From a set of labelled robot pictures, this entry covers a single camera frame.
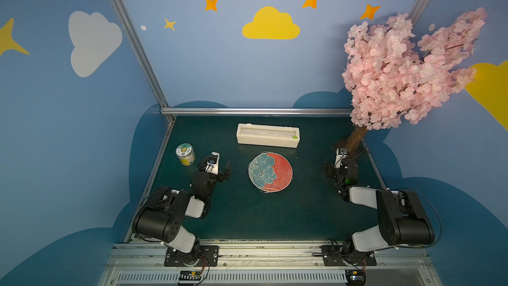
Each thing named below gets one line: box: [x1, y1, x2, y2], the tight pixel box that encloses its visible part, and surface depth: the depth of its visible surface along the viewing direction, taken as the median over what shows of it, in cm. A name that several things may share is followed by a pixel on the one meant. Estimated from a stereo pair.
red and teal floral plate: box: [248, 151, 294, 193], surface depth 100 cm
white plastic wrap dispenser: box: [236, 123, 301, 149], surface depth 109 cm
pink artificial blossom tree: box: [340, 7, 487, 155], surface depth 66 cm
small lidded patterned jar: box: [175, 143, 196, 167], surface depth 100 cm
